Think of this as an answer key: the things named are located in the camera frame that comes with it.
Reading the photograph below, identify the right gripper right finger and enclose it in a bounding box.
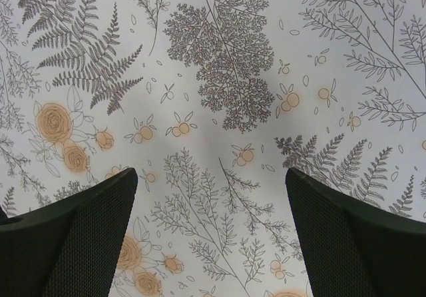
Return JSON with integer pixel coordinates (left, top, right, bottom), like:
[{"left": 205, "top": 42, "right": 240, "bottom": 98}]
[{"left": 286, "top": 168, "right": 425, "bottom": 296}]

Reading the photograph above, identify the floral table mat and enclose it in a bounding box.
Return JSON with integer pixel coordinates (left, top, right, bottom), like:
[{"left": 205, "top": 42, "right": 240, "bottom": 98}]
[{"left": 1, "top": 0, "right": 425, "bottom": 296}]

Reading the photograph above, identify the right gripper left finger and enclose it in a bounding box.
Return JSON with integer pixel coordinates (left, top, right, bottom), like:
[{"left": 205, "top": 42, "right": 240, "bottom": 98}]
[{"left": 1, "top": 168, "right": 138, "bottom": 297}]

